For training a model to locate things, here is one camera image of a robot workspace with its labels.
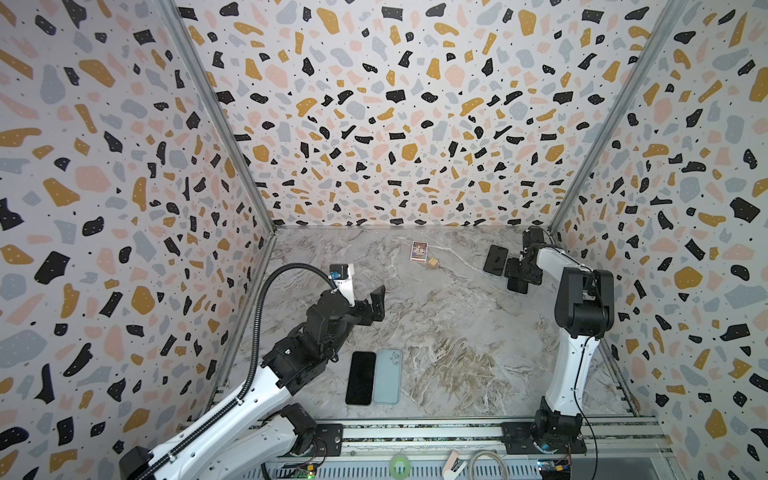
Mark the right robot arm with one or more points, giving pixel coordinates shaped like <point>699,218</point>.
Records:
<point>584,311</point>

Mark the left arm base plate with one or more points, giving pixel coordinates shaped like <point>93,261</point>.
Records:
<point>323,440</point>

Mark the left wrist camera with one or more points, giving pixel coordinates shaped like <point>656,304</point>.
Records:
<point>342,275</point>

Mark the left corner aluminium post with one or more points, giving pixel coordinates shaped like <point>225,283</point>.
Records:
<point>186,46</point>

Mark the mint phone case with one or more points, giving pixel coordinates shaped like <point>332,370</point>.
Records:
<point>387,377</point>

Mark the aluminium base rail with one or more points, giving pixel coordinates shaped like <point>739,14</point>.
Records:
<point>617,448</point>

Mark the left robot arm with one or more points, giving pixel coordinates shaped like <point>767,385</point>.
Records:
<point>260,421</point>

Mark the phone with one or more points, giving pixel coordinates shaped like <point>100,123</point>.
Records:
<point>361,379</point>
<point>495,261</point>

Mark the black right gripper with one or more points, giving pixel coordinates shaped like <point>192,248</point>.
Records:
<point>512,269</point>

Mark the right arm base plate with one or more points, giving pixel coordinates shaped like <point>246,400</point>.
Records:
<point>529,438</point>

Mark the corner aluminium post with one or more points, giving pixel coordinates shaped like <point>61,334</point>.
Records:
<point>669,16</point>
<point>186,46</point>

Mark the right corner aluminium post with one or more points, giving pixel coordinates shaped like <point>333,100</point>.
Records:
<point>669,16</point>

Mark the playing card box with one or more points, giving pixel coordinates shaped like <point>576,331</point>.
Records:
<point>419,252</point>

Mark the white small device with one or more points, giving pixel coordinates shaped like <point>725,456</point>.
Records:
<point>453,466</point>

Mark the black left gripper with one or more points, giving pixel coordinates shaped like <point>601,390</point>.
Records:
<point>367,316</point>

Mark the green tape roll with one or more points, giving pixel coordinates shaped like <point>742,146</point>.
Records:
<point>399,467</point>

